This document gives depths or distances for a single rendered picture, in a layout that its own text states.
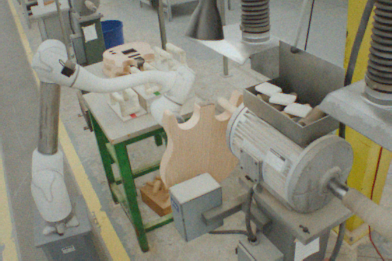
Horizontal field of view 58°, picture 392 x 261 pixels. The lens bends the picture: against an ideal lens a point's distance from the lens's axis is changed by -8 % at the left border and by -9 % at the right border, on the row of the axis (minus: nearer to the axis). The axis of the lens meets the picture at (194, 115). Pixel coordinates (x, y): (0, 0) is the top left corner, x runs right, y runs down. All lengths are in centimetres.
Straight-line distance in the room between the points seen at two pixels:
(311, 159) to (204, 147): 56
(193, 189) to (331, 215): 46
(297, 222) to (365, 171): 120
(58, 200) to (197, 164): 67
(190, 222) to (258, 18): 73
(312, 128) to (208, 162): 62
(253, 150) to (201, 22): 44
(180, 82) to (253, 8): 59
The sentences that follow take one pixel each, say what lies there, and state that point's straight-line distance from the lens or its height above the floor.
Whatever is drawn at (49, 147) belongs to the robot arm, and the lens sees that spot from 190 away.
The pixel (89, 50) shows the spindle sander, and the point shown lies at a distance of 376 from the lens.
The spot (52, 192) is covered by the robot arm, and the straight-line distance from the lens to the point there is 179.
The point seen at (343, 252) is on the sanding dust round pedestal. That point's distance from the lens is 262.
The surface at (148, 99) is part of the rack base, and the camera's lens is 212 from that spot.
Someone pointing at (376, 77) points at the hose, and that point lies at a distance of 94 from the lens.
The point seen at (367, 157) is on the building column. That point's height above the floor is 65.
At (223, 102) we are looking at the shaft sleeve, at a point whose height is 126.
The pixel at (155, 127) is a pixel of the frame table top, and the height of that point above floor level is 92.
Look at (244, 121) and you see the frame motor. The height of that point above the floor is 134.
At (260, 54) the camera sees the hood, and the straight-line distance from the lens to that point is 126.
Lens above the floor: 200
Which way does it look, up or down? 31 degrees down
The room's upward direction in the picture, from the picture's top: 6 degrees counter-clockwise
